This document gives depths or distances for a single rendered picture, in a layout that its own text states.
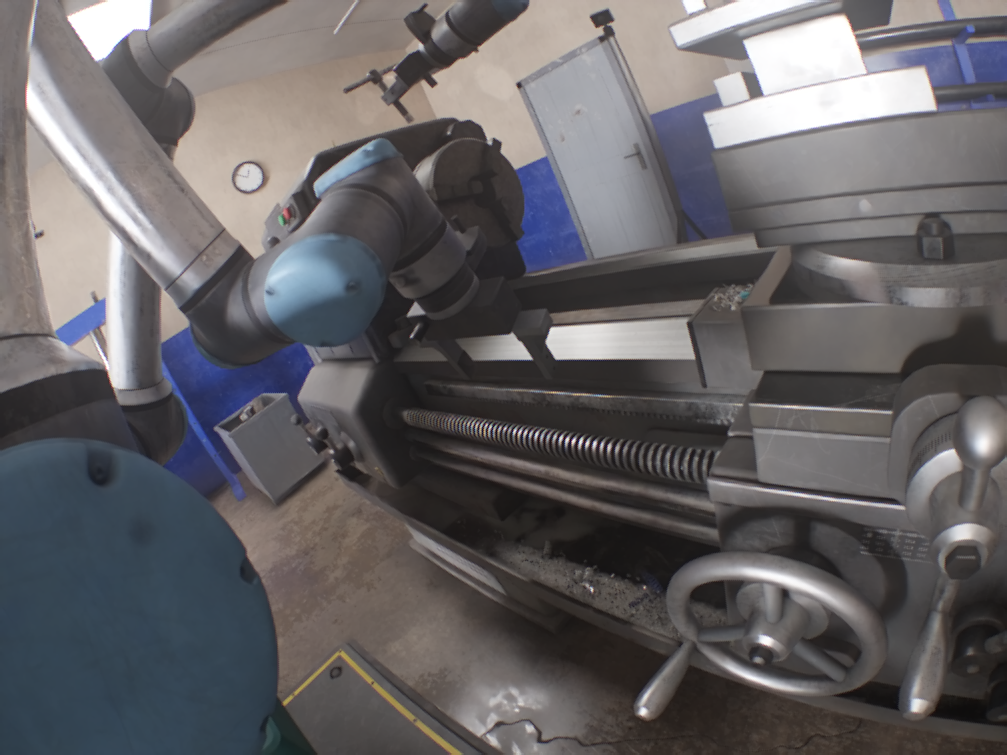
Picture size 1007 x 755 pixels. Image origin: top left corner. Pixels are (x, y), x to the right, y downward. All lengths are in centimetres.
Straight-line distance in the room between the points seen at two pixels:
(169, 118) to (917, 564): 107
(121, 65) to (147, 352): 48
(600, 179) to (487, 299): 387
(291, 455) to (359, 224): 268
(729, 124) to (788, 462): 24
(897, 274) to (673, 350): 31
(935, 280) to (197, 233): 54
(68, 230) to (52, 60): 408
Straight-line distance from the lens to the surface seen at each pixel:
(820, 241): 37
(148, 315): 87
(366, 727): 101
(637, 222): 425
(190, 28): 72
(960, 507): 24
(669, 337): 54
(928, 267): 31
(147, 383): 89
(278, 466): 298
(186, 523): 16
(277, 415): 295
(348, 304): 34
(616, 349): 58
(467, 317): 52
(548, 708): 121
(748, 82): 39
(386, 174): 44
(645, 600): 80
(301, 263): 33
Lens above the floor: 105
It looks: 20 degrees down
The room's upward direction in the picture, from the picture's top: 24 degrees counter-clockwise
